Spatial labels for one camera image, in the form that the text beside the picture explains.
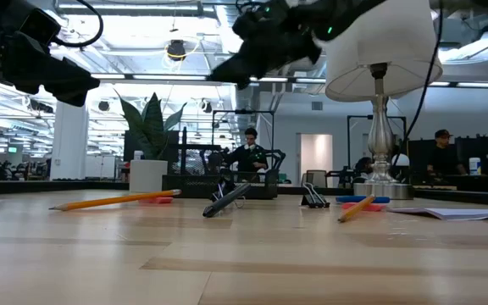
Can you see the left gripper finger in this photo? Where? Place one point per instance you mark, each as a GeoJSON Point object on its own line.
{"type": "Point", "coordinates": [45, 63]}
{"type": "Point", "coordinates": [66, 95]}

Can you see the orange pencil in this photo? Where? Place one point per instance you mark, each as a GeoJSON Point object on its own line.
{"type": "Point", "coordinates": [112, 200]}
{"type": "Point", "coordinates": [356, 209]}

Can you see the black pen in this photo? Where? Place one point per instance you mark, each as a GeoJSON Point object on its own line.
{"type": "Point", "coordinates": [227, 199]}

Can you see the small black binder clip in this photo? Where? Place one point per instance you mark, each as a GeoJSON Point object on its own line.
{"type": "Point", "coordinates": [312, 202]}

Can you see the pink eraser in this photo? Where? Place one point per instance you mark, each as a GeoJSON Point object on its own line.
{"type": "Point", "coordinates": [375, 207]}
{"type": "Point", "coordinates": [157, 201]}

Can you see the pale blue sticky note pad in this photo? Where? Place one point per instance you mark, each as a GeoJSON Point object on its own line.
{"type": "Point", "coordinates": [460, 214]}

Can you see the background black robot arm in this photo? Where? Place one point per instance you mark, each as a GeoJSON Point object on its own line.
{"type": "Point", "coordinates": [277, 159]}

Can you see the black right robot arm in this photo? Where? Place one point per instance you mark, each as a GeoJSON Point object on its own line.
{"type": "Point", "coordinates": [337, 17]}

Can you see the grey office chair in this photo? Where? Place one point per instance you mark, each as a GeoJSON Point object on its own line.
{"type": "Point", "coordinates": [316, 178]}

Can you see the black mesh desk organizer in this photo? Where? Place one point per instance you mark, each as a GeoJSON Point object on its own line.
{"type": "Point", "coordinates": [184, 188]}

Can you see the white column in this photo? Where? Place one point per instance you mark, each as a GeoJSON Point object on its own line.
{"type": "Point", "coordinates": [68, 144]}

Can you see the person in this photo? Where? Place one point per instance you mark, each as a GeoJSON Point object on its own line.
{"type": "Point", "coordinates": [363, 165]}
{"type": "Point", "coordinates": [246, 156]}
{"type": "Point", "coordinates": [443, 161]}

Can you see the green exit sign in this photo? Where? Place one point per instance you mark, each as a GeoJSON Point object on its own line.
{"type": "Point", "coordinates": [12, 149]}

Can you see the white shade silver table lamp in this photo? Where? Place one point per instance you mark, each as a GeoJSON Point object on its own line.
{"type": "Point", "coordinates": [379, 46]}

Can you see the green plant in white pot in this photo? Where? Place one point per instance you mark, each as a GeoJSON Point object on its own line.
{"type": "Point", "coordinates": [148, 175]}

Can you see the white dome object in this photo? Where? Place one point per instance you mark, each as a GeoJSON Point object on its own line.
{"type": "Point", "coordinates": [401, 160]}

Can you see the white wipes canister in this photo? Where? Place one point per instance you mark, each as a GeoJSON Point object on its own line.
{"type": "Point", "coordinates": [475, 167]}

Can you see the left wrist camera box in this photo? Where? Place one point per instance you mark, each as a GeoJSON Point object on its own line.
{"type": "Point", "coordinates": [45, 25]}

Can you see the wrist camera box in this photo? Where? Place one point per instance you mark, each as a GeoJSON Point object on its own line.
{"type": "Point", "coordinates": [261, 21]}
{"type": "Point", "coordinates": [45, 25]}

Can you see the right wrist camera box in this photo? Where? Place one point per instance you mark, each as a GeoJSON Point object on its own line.
{"type": "Point", "coordinates": [261, 21]}

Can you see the black aluminium table frame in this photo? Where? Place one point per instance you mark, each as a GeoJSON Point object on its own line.
{"type": "Point", "coordinates": [57, 186]}

